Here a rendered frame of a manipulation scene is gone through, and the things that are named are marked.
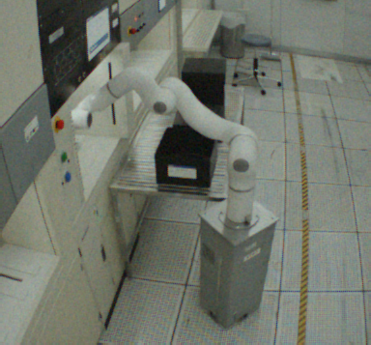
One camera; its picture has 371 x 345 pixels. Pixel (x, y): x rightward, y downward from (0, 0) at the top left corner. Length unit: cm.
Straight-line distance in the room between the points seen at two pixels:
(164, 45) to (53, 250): 238
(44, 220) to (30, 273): 25
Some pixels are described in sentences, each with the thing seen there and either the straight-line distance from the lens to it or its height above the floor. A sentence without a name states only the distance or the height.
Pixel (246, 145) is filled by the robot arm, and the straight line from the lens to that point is 184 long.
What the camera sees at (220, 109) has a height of 86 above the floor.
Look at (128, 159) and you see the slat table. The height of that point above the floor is 76.
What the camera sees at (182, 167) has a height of 87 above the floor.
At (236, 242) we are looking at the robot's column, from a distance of 200.
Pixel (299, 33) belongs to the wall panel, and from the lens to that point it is 643.
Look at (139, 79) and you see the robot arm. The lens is 180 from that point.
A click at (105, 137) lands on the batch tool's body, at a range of 256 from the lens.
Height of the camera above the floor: 215
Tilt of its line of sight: 34 degrees down
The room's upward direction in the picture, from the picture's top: 2 degrees counter-clockwise
